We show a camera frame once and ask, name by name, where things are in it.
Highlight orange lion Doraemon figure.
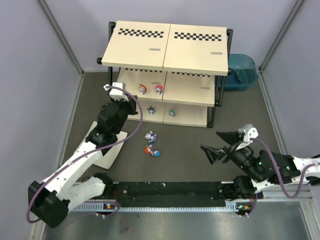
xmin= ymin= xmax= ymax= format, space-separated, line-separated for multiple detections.
xmin=139 ymin=84 xmax=147 ymax=95

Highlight pink-hooded Doraemon figure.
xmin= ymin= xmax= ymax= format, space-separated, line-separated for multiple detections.
xmin=155 ymin=84 xmax=164 ymax=95

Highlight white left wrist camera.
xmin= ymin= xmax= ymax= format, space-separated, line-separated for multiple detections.
xmin=103 ymin=82 xmax=129 ymax=102

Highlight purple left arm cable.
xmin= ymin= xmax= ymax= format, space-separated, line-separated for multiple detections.
xmin=26 ymin=83 xmax=144 ymax=223

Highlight light blue cable duct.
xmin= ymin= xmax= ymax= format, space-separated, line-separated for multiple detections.
xmin=72 ymin=201 xmax=251 ymax=213

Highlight three-tier beige black shelf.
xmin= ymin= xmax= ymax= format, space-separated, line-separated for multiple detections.
xmin=97 ymin=20 xmax=234 ymax=128

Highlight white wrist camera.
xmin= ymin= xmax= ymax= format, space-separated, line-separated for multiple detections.
xmin=103 ymin=82 xmax=129 ymax=102
xmin=236 ymin=124 xmax=259 ymax=151

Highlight orange crab Doraemon figure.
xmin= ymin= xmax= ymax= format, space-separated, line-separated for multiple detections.
xmin=144 ymin=144 xmax=153 ymax=155

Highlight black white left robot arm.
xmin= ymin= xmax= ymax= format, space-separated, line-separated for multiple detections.
xmin=26 ymin=93 xmax=142 ymax=228

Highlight purple white Doraemon figure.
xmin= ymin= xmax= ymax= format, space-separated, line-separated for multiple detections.
xmin=144 ymin=131 xmax=157 ymax=144

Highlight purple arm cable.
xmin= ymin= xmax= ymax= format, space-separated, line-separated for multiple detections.
xmin=26 ymin=83 xmax=144 ymax=223
xmin=244 ymin=137 xmax=320 ymax=217

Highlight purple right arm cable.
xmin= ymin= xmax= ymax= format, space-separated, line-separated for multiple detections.
xmin=244 ymin=137 xmax=320 ymax=217

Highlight teal-hooded Doraemon figure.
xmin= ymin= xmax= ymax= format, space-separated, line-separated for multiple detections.
xmin=169 ymin=109 xmax=176 ymax=118

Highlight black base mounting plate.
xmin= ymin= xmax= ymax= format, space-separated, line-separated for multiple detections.
xmin=84 ymin=181 xmax=264 ymax=208

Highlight grey-hooded Doraemon figure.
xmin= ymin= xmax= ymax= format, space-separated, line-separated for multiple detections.
xmin=146 ymin=105 xmax=156 ymax=115

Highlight teal plastic basin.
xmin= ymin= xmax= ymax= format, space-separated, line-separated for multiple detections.
xmin=224 ymin=54 xmax=259 ymax=91

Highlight blue bucket Doraemon figure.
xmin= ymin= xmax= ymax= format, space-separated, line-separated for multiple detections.
xmin=151 ymin=150 xmax=161 ymax=157

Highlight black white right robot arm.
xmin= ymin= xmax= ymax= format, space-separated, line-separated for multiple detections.
xmin=200 ymin=124 xmax=320 ymax=200

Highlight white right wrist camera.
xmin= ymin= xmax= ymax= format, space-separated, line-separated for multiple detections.
xmin=236 ymin=124 xmax=259 ymax=151

